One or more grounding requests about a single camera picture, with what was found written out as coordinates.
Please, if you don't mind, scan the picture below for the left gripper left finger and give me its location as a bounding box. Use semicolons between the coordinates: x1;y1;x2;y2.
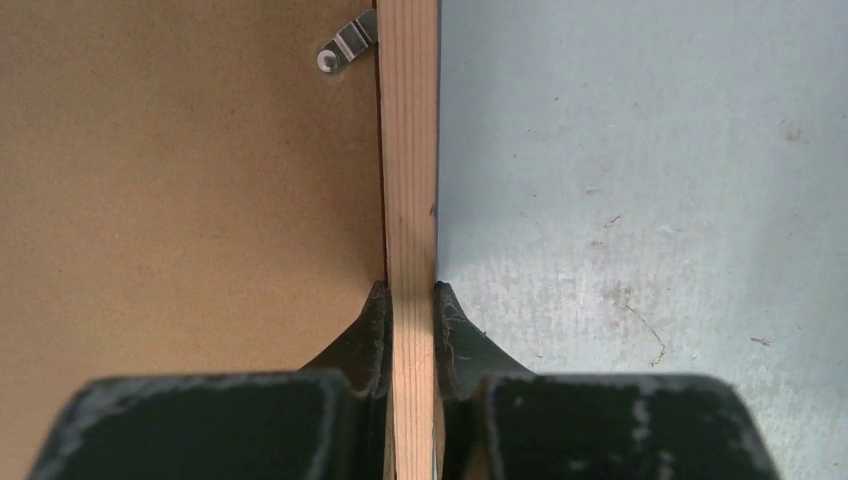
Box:
30;281;392;479

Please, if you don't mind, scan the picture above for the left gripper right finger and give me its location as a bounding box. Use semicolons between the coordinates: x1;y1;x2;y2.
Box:
434;282;779;479

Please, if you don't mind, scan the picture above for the brown backing board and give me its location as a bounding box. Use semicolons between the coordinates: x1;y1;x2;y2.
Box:
1;1;384;479

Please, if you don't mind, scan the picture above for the wooden picture frame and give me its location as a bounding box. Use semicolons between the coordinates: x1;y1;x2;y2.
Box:
316;1;443;479

